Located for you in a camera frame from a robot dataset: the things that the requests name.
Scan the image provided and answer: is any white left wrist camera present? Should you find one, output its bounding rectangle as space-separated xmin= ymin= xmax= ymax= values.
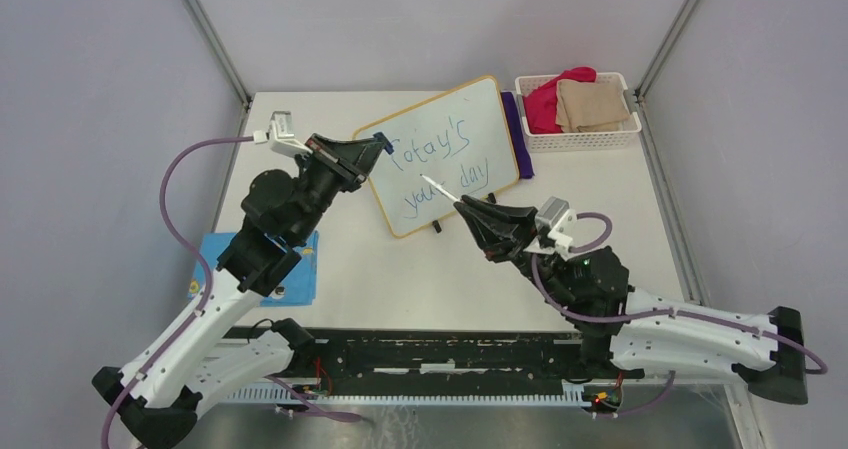
xmin=252 ymin=111 xmax=311 ymax=158

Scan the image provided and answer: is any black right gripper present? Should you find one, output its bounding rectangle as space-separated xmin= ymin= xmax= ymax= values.
xmin=454 ymin=195 xmax=575 ymax=308

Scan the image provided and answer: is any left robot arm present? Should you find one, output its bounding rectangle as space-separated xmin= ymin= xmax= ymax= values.
xmin=92 ymin=130 xmax=393 ymax=448

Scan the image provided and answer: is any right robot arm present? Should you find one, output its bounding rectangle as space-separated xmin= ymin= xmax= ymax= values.
xmin=453 ymin=195 xmax=812 ymax=405

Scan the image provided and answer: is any blue marker cap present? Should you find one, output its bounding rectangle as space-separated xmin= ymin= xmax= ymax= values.
xmin=373 ymin=132 xmax=394 ymax=155

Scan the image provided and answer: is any white plastic basket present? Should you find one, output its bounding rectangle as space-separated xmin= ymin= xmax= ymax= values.
xmin=514 ymin=72 xmax=643 ymax=152

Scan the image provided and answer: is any blue capped marker pen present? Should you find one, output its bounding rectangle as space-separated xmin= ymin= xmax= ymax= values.
xmin=420 ymin=174 xmax=461 ymax=203

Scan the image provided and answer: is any red cloth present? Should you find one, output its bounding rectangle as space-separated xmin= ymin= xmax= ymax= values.
xmin=524 ymin=66 xmax=597 ymax=135

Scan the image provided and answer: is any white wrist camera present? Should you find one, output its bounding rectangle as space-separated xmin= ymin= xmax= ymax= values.
xmin=252 ymin=111 xmax=311 ymax=158
xmin=527 ymin=197 xmax=577 ymax=260

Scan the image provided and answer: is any purple folded towel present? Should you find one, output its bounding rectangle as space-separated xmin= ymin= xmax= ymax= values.
xmin=500 ymin=91 xmax=534 ymax=180

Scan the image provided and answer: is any yellow framed whiteboard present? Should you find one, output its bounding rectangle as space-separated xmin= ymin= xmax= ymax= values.
xmin=353 ymin=75 xmax=519 ymax=238

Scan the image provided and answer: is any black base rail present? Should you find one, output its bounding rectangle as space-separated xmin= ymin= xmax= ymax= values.
xmin=228 ymin=326 xmax=645 ymax=400

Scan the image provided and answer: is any blue cartoon cloth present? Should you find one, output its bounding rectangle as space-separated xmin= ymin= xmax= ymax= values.
xmin=187 ymin=231 xmax=319 ymax=307

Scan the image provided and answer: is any white slotted cable duct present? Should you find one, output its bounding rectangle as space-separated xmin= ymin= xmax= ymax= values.
xmin=224 ymin=382 xmax=590 ymax=408

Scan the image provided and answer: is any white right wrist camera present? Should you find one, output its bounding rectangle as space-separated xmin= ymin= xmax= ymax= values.
xmin=527 ymin=197 xmax=577 ymax=260

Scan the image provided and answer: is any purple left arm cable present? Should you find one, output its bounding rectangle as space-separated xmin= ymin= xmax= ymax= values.
xmin=100 ymin=135 xmax=364 ymax=449

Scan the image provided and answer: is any beige folded cloth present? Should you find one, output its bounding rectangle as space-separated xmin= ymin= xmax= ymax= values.
xmin=555 ymin=79 xmax=630 ymax=133

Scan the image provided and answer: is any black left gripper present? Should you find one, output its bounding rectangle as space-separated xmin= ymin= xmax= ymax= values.
xmin=292 ymin=132 xmax=387 ymax=244

